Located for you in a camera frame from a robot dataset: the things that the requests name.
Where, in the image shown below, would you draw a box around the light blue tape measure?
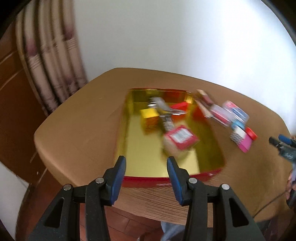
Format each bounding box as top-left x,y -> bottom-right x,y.
231,120 -> 245,130

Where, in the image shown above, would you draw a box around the white pink small box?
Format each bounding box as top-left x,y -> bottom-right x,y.
230,126 -> 252,153

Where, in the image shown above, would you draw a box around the clear case red blue card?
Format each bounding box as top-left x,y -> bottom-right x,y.
222,100 -> 249,124

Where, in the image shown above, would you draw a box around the clear case pink contents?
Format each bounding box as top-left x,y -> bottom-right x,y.
209,104 -> 233,126

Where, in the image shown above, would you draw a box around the beige slim box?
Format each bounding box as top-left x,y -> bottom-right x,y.
195,99 -> 213,118

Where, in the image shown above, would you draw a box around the yellow cube block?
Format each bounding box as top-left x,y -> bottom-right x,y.
140,108 -> 159,134

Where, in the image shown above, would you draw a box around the red box with barcode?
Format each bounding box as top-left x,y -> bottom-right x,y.
163,125 -> 199,159

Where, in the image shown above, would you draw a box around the red handled nail clipper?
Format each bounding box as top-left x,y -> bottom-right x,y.
148,97 -> 186,133

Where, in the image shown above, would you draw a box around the person's right hand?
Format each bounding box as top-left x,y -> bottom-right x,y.
285,170 -> 296,200

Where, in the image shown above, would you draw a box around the red tin box gold interior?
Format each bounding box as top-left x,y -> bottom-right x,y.
115,88 -> 225,188

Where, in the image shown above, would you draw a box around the person's blue jeans leg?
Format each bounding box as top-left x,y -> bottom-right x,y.
161,221 -> 185,240

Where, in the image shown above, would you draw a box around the brown wooden door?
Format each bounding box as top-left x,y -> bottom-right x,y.
0,22 -> 46,186

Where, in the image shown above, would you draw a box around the beige patterned curtain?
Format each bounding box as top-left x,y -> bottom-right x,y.
16,0 -> 88,115

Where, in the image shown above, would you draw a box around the black cable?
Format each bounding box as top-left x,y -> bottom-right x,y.
253,192 -> 287,218

